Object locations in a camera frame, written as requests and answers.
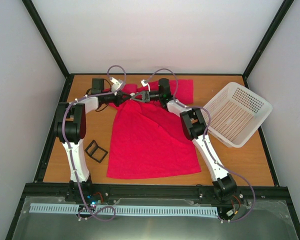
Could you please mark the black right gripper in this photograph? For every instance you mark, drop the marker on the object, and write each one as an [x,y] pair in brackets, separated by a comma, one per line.
[143,98]

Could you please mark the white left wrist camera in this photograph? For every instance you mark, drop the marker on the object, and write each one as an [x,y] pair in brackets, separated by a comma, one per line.
[117,84]

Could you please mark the light blue cable duct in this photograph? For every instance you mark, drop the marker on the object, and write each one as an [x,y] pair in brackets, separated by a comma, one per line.
[129,210]

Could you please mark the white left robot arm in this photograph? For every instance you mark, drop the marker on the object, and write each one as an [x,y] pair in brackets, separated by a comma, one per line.
[70,126]

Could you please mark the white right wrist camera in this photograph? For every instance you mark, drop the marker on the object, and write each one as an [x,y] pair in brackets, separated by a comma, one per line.
[145,84]

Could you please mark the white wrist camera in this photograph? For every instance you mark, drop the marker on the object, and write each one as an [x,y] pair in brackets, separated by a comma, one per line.
[145,84]
[117,84]

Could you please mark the red t-shirt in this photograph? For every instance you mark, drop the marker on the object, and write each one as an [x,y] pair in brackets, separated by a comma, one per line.
[148,142]

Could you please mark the black aluminium frame rail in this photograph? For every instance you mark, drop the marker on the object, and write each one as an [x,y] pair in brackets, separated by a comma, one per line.
[110,192]

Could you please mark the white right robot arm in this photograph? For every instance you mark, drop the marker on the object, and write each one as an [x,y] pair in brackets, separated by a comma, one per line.
[195,122]

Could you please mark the white perforated plastic basket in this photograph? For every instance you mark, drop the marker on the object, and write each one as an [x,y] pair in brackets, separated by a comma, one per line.
[236,114]

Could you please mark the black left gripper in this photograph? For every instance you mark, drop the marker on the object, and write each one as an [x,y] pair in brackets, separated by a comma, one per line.
[119,99]

